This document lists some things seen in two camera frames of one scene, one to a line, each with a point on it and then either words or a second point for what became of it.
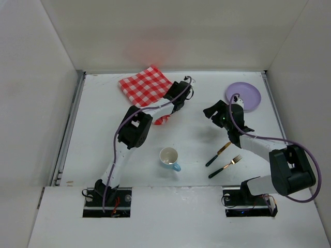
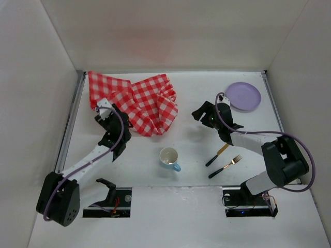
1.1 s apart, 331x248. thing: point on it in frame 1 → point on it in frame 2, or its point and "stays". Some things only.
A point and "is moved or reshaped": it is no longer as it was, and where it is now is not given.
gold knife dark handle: x=218 y=153 stays
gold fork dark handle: x=233 y=161 stays
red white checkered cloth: x=147 y=87 is moved or reshaped
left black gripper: x=173 y=90 → x=102 y=120
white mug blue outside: x=168 y=157 stays
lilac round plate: x=249 y=94 stays
